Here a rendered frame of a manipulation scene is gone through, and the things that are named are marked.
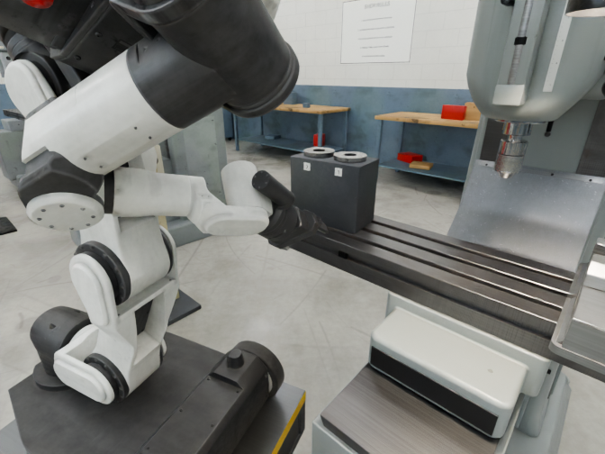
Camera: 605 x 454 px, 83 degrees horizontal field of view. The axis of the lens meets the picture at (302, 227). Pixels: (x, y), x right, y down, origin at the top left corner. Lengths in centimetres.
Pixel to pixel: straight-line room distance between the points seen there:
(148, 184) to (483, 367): 67
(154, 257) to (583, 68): 82
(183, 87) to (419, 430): 68
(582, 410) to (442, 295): 142
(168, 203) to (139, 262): 25
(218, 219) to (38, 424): 83
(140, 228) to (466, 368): 69
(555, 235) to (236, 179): 85
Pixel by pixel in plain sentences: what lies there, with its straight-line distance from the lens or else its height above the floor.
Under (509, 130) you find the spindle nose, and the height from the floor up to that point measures 129.
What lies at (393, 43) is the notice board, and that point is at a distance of 568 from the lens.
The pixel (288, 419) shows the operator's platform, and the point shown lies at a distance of 123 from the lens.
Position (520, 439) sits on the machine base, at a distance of 163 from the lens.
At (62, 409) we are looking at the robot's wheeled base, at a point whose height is 57.
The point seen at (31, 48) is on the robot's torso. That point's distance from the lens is 75.
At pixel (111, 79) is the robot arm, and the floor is 138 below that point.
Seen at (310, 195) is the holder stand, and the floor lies 107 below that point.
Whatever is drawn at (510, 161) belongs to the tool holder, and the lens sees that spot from 78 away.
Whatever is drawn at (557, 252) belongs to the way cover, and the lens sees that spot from 111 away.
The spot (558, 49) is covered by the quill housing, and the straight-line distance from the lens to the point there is 69.
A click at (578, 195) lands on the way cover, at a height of 110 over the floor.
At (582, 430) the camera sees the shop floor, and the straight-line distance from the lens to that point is 208.
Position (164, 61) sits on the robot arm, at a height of 140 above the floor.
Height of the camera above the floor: 139
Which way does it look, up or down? 24 degrees down
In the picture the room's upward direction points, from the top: straight up
